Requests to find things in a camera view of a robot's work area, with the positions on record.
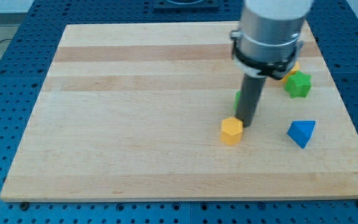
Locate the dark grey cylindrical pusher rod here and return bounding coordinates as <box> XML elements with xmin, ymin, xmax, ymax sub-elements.
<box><xmin>234</xmin><ymin>75</ymin><xmax>266</xmax><ymax>128</ymax></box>

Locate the green circle block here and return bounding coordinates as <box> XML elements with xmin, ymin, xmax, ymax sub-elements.
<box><xmin>234</xmin><ymin>90</ymin><xmax>241</xmax><ymax>112</ymax></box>

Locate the yellow hexagon block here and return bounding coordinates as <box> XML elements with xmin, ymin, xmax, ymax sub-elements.
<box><xmin>221</xmin><ymin>116</ymin><xmax>243</xmax><ymax>146</ymax></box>

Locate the yellow block behind arm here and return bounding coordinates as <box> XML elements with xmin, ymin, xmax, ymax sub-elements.
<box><xmin>281</xmin><ymin>62</ymin><xmax>300</xmax><ymax>83</ymax></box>

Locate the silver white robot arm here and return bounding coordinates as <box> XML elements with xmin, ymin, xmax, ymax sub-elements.
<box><xmin>230</xmin><ymin>0</ymin><xmax>313</xmax><ymax>128</ymax></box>

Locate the light wooden board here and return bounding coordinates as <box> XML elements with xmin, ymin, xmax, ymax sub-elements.
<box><xmin>0</xmin><ymin>21</ymin><xmax>358</xmax><ymax>202</ymax></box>

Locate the green star block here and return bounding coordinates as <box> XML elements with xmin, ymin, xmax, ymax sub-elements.
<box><xmin>284</xmin><ymin>71</ymin><xmax>312</xmax><ymax>98</ymax></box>

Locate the blue triangle block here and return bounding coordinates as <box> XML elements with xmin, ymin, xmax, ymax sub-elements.
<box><xmin>287</xmin><ymin>120</ymin><xmax>316</xmax><ymax>149</ymax></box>

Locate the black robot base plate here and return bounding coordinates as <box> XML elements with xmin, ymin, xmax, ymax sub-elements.
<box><xmin>152</xmin><ymin>0</ymin><xmax>219</xmax><ymax>12</ymax></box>

